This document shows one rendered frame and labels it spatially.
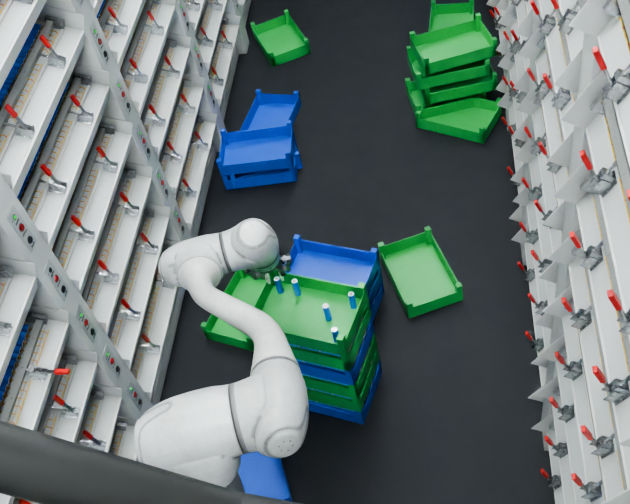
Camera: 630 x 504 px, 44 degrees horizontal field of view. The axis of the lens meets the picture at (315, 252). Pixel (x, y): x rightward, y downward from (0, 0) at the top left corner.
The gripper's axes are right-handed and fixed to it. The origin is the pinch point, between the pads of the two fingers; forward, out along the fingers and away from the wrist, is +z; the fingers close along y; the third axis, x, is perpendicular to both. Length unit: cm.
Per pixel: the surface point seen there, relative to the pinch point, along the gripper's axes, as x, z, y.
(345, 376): -31.0, 12.3, 13.0
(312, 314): -12.0, 8.1, 7.9
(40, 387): -22, -34, -57
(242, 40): 150, 120, 0
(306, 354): -23.0, 7.7, 3.7
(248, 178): 65, 83, -8
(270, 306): -6.2, 10.8, -3.8
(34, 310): -3, -30, -57
